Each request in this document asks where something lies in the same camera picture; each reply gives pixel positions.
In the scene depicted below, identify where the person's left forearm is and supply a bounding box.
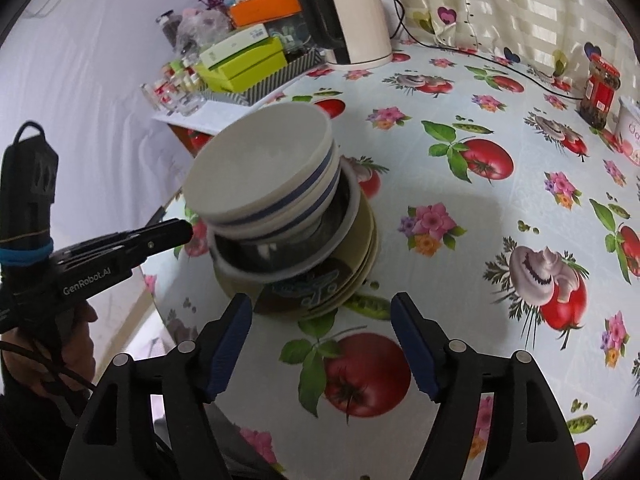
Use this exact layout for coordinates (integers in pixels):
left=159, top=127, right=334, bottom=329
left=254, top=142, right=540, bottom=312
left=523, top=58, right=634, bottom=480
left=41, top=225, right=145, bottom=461
left=0, top=390, right=81, bottom=480

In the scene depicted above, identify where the white bowl with blue stripe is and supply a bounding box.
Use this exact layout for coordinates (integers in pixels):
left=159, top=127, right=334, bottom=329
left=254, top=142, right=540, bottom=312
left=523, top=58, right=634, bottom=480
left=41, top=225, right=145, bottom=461
left=206, top=147, right=344, bottom=241
left=181, top=102, right=334, bottom=226

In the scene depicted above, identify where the black and white striped box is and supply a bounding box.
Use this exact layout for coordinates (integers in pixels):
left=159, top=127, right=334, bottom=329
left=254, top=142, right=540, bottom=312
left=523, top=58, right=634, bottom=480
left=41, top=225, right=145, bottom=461
left=202, top=47, right=328, bottom=107

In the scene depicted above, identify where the cream curtain with heart print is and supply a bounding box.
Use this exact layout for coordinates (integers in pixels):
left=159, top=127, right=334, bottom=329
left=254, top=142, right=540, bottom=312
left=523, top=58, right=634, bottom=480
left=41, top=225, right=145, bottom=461
left=390, top=0, right=640, bottom=106

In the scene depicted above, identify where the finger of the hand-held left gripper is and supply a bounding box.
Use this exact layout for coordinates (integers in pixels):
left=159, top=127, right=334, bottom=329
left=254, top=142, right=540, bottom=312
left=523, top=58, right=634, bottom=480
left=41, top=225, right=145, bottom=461
left=52, top=218, right=193, bottom=268

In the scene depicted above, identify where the dark glass jar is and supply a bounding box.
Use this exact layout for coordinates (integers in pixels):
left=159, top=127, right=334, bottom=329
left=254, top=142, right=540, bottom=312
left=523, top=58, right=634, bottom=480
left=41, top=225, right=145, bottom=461
left=156, top=10, right=183, bottom=51

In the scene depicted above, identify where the white electric kettle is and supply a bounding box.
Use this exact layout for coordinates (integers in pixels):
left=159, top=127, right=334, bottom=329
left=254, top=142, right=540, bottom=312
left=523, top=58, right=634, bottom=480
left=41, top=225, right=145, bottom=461
left=292, top=0, right=393, bottom=72

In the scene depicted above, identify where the small bottle with red label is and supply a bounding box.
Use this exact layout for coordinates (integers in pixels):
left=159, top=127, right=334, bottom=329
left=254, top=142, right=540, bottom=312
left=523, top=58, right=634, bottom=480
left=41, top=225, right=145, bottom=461
left=152, top=77, right=176, bottom=108

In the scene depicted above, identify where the stainless steel bowl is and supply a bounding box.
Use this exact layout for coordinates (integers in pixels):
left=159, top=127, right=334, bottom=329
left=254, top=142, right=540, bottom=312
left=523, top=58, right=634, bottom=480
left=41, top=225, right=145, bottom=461
left=210, top=160, right=362, bottom=286

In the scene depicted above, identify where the clear plastic bag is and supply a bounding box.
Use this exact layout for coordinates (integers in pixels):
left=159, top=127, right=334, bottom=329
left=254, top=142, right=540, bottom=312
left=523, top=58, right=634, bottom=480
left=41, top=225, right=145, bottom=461
left=175, top=10, right=233, bottom=56

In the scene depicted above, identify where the floral vegetable print tablecloth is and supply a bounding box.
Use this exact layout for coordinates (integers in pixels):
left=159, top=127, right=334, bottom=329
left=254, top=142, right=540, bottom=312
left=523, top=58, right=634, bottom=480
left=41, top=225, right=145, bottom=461
left=142, top=40, right=640, bottom=480

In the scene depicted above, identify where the white shelf board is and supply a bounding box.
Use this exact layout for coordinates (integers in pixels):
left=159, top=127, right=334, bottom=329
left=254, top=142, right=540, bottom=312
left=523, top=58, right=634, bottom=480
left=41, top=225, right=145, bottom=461
left=152, top=100, right=261, bottom=136

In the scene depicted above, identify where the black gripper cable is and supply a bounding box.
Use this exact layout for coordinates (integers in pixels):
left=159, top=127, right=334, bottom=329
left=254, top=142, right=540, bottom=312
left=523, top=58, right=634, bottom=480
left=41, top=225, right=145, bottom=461
left=0, top=340, right=98, bottom=413

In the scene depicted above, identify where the flat white and green box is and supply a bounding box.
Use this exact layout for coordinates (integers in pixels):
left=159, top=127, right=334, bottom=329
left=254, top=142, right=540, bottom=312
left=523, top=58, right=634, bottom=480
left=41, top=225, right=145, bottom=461
left=200, top=23, right=271, bottom=68

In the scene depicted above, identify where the black power cable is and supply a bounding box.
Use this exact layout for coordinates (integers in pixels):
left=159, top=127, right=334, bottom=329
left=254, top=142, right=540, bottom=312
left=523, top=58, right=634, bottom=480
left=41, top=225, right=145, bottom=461
left=387, top=0, right=586, bottom=98

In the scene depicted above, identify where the person's left hand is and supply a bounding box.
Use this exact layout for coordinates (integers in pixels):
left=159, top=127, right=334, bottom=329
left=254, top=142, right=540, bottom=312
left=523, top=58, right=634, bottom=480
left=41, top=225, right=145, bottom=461
left=0, top=305, right=101, bottom=403

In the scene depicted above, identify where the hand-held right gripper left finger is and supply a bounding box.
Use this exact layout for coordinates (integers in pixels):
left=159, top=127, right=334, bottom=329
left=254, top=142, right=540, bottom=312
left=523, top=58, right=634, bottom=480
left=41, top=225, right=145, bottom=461
left=62, top=292, right=253, bottom=480

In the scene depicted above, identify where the storage box with orange lid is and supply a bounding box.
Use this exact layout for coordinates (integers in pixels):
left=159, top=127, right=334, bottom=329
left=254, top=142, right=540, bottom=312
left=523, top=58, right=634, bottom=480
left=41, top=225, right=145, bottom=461
left=229, top=0, right=321, bottom=61

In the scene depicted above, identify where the clear glass mug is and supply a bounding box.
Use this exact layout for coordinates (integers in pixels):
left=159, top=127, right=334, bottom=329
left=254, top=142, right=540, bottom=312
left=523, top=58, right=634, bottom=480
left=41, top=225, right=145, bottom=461
left=170, top=87, right=206, bottom=117

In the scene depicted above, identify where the green cardboard box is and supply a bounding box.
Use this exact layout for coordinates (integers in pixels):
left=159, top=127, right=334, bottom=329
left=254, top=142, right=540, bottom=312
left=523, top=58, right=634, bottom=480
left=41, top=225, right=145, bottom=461
left=192, top=37, right=290, bottom=93

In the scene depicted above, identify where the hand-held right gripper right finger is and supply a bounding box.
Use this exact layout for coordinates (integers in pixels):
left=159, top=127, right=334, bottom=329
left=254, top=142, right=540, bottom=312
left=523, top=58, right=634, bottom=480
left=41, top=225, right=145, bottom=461
left=390, top=291, right=586, bottom=480

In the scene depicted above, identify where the white yogurt tub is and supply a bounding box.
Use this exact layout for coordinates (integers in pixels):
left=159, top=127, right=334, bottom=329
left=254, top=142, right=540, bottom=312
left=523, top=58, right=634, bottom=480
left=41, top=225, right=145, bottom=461
left=614, top=95, right=640, bottom=167

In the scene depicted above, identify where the glass jar with red lid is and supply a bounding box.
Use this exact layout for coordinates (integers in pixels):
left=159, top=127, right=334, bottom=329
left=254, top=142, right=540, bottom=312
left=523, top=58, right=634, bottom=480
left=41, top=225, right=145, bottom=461
left=579, top=57, right=622, bottom=128

